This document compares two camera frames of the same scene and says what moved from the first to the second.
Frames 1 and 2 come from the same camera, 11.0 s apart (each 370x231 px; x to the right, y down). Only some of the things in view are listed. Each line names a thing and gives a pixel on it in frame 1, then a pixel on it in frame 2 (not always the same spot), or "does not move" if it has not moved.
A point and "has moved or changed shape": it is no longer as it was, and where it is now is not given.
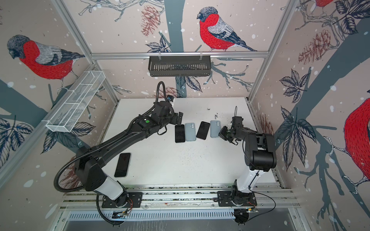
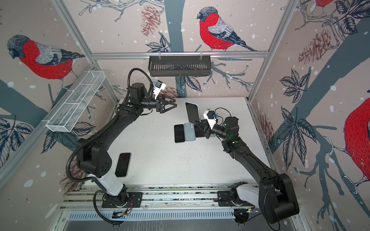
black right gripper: (223, 132) to (208, 133)
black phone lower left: (122, 166) does not move
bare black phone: (179, 133) does not move
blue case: (215, 128) has moved or changed shape
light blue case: (190, 132) does not move
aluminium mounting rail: (178, 198) does not move
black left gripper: (175, 120) to (160, 108)
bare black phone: (203, 130) has moved or changed shape
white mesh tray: (68, 113) does not move
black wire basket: (179, 65) does not move
